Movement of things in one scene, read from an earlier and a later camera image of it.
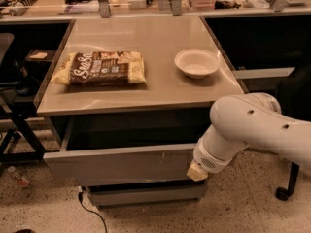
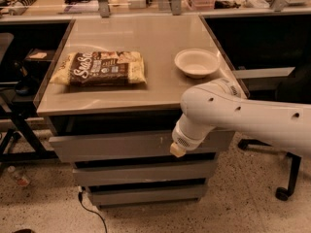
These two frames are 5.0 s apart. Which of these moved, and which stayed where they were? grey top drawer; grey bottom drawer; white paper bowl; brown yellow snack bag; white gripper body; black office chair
Moved: white gripper body; grey top drawer
Stayed: black office chair; white paper bowl; grey bottom drawer; brown yellow snack bag
